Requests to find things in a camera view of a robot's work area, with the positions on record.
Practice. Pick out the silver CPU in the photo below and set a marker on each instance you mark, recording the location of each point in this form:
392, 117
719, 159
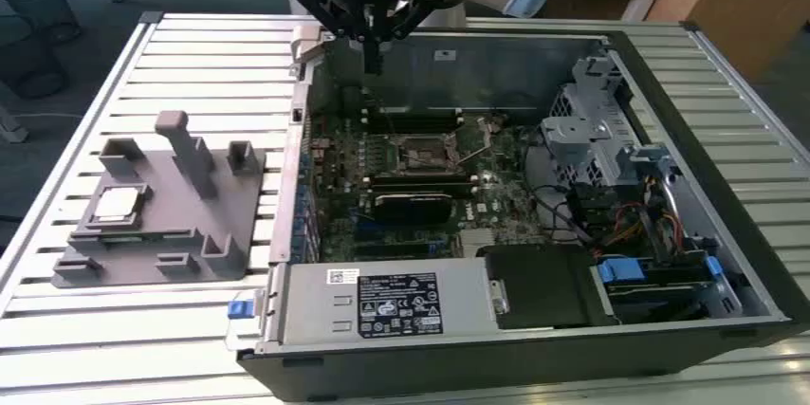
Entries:
116, 203

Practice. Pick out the CPU socket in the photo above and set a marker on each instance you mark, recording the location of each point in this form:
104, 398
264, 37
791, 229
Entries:
420, 153

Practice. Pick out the white case label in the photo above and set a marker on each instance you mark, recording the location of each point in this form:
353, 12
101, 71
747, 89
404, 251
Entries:
445, 55

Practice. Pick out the black RAM slot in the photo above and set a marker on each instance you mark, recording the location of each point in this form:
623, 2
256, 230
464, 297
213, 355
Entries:
417, 192
417, 187
411, 112
411, 118
411, 123
411, 129
417, 182
417, 178

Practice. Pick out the silver metal drive cage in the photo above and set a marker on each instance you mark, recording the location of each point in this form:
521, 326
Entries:
572, 134

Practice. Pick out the black graphics card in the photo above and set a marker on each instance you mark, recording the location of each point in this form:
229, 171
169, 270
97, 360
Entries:
411, 210

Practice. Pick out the green motherboard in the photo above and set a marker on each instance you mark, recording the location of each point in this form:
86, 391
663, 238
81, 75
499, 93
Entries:
505, 206

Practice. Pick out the black waste bin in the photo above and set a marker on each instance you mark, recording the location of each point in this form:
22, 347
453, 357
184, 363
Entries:
37, 35

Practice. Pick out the silver chipset heatsink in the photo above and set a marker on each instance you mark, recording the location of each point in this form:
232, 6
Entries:
477, 239

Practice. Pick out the grey parts rack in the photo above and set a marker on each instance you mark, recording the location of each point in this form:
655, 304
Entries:
170, 215

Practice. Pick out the grey furniture leg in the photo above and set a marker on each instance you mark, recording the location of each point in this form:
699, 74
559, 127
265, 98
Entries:
12, 125

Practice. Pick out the black plastic shroud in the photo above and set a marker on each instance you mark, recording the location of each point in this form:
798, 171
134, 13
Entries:
544, 286

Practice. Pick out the silver power supply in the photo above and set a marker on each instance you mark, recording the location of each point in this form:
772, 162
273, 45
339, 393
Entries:
302, 291

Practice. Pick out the blue disk carrier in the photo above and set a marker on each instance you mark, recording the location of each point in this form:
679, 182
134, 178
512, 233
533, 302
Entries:
620, 272

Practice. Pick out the blue case latch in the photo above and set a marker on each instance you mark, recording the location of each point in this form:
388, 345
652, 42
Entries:
238, 310

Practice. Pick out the blue plastic clip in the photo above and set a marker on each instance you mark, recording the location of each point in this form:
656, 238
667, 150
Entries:
712, 266

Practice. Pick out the black PC case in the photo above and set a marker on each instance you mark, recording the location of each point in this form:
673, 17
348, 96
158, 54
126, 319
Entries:
443, 372

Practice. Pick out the silver disk bay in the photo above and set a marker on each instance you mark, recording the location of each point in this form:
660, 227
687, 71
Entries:
727, 300

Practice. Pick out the grey plastic bracket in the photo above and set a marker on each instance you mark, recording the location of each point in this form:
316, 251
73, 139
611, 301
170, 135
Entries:
644, 156

